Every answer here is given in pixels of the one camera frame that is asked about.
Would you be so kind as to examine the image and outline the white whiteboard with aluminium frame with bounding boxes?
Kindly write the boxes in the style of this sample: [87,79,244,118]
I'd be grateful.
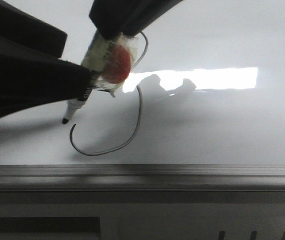
[0,0,285,191]

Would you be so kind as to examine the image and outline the red magnet taped to marker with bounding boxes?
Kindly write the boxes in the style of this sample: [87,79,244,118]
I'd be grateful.
[92,34,139,96]

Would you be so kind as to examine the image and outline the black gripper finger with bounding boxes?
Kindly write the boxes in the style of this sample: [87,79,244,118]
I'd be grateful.
[0,0,91,118]
[89,0,181,39]

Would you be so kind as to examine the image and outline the white black whiteboard marker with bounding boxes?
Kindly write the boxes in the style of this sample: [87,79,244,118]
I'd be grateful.
[62,30,115,125]

